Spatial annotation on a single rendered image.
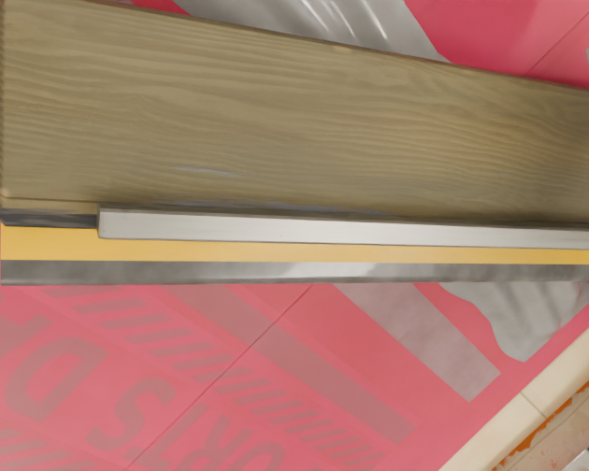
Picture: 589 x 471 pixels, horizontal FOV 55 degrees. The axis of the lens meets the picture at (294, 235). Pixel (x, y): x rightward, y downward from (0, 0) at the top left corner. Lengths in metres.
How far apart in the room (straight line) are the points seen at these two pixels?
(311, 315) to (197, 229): 0.13
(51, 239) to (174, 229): 0.05
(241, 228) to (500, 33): 0.16
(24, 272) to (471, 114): 0.19
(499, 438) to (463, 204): 0.25
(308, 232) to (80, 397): 0.15
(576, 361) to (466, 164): 0.24
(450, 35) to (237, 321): 0.17
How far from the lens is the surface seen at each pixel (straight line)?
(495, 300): 0.36
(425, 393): 0.39
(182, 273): 0.22
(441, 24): 0.28
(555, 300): 0.40
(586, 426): 0.48
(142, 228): 0.19
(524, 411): 0.47
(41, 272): 0.22
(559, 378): 0.47
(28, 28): 0.20
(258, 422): 0.34
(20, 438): 0.32
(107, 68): 0.20
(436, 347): 0.37
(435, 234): 0.24
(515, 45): 0.31
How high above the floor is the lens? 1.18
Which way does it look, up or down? 56 degrees down
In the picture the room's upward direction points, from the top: 142 degrees clockwise
